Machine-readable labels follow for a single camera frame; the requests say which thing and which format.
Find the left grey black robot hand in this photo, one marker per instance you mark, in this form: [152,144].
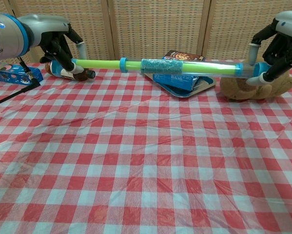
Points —
[48,26]

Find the blue snack carton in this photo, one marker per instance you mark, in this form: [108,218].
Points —
[175,80]

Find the blue Oreo cookie box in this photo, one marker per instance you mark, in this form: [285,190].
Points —
[14,74]

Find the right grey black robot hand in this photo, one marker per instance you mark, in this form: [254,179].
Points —
[286,46]

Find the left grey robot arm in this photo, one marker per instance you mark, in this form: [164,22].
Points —
[4,36]

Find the brown capybara plush toy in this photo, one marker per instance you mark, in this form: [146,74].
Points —
[236,90]

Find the red white checkered tablecloth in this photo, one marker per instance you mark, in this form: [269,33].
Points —
[145,175]

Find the green and blue water pump toy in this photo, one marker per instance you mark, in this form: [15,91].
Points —
[158,66]

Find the brown cookie box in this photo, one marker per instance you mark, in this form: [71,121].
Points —
[184,55]

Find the brown bottle with white label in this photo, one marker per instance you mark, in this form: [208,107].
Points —
[83,75]

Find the rectangular metal tray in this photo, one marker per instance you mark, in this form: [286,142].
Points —
[205,84]

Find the woven wooden folding screen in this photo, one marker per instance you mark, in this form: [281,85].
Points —
[155,29]

